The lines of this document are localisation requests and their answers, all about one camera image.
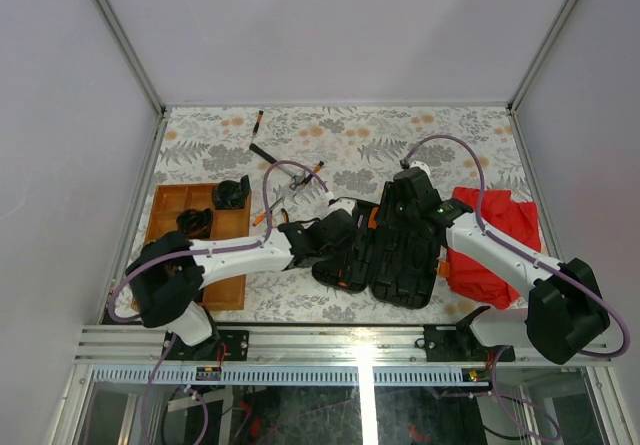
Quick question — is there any small precision screwdriver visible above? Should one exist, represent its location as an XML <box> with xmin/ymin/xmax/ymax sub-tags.
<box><xmin>300</xmin><ymin>161</ymin><xmax>324</xmax><ymax>186</ymax></box>
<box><xmin>251</xmin><ymin>110</ymin><xmax>264</xmax><ymax>142</ymax></box>

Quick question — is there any aluminium front rail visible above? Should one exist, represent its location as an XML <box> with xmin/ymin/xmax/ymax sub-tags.
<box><xmin>74</xmin><ymin>322</ymin><xmax>614</xmax><ymax>386</ymax></box>

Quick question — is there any claw hammer black handle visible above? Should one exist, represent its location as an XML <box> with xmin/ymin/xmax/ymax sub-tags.
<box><xmin>248</xmin><ymin>142</ymin><xmax>309</xmax><ymax>191</ymax></box>

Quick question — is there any red cloth bag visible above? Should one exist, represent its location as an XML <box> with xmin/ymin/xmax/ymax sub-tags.
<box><xmin>446</xmin><ymin>187</ymin><xmax>542</xmax><ymax>310</ymax></box>

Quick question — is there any orange utility knife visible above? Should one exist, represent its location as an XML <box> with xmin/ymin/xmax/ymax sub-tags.
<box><xmin>252</xmin><ymin>196</ymin><xmax>285</xmax><ymax>227</ymax></box>

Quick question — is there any dark patterned rolled cloth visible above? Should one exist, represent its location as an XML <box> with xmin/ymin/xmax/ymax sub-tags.
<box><xmin>211</xmin><ymin>175</ymin><xmax>251</xmax><ymax>210</ymax></box>

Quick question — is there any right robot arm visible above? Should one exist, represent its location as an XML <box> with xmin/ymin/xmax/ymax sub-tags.
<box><xmin>378</xmin><ymin>167</ymin><xmax>610</xmax><ymax>365</ymax></box>

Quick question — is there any black plastic tool case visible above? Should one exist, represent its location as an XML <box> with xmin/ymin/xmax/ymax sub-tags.
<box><xmin>312</xmin><ymin>181</ymin><xmax>441</xmax><ymax>310</ymax></box>

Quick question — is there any wooden compartment tray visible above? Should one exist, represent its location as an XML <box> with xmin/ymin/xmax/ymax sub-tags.
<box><xmin>144</xmin><ymin>183</ymin><xmax>252</xmax><ymax>311</ymax></box>

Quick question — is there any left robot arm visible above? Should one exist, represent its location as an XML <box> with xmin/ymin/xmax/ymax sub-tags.
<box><xmin>126</xmin><ymin>208</ymin><xmax>358</xmax><ymax>360</ymax></box>

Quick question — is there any black orange handle screwdriver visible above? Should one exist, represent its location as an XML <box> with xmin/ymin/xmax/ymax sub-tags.
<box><xmin>368</xmin><ymin>207</ymin><xmax>379</xmax><ymax>229</ymax></box>

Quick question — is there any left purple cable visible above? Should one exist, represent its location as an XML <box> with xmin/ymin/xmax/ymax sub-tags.
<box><xmin>107</xmin><ymin>160</ymin><xmax>336</xmax><ymax>445</ymax></box>

